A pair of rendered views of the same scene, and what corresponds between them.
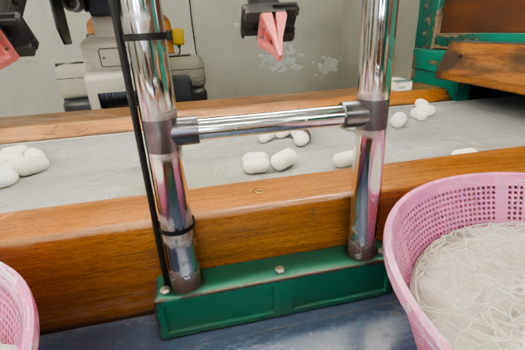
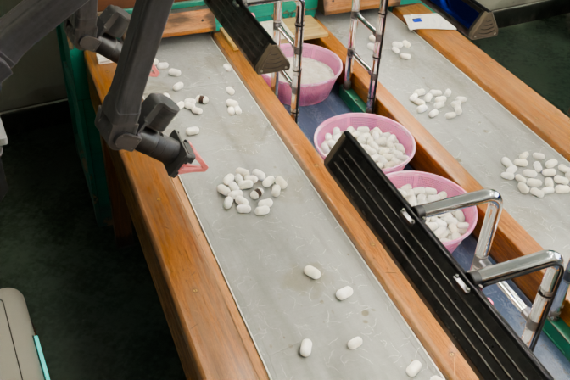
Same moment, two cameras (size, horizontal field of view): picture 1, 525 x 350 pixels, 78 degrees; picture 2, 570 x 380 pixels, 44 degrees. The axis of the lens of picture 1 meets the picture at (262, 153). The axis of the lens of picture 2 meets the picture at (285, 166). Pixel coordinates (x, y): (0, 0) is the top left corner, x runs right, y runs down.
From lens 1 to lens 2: 1.99 m
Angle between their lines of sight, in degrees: 88
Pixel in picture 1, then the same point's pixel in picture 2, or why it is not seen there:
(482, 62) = not seen: hidden behind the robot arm
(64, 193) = (262, 156)
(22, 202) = (271, 164)
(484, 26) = (124, 4)
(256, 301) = not seen: hidden behind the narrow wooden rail
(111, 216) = (290, 125)
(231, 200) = (277, 106)
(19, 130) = (186, 206)
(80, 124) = (175, 181)
